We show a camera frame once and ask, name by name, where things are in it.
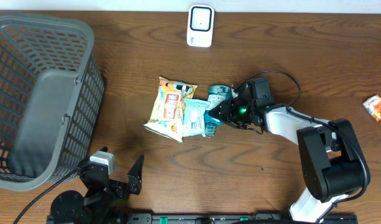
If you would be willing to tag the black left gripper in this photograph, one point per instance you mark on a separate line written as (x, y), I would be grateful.
(133, 186)

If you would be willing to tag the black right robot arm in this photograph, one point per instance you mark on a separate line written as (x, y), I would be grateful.
(333, 165)

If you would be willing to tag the teal package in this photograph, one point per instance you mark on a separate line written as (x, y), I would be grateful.
(193, 120)

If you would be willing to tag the teal mouthwash bottle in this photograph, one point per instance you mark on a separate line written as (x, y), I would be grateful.
(216, 94)

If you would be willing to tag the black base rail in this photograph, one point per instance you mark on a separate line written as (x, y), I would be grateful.
(260, 217)

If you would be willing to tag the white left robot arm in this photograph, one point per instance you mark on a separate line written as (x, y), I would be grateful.
(98, 205)

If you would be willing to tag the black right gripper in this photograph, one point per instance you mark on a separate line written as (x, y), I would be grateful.
(225, 112)

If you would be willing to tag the grey plastic basket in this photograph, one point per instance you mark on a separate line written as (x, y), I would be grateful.
(50, 95)

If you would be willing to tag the orange wiper sheet bag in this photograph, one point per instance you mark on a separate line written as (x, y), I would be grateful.
(166, 118)

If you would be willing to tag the white black barcode scanner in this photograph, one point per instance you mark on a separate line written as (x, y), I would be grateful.
(200, 26)

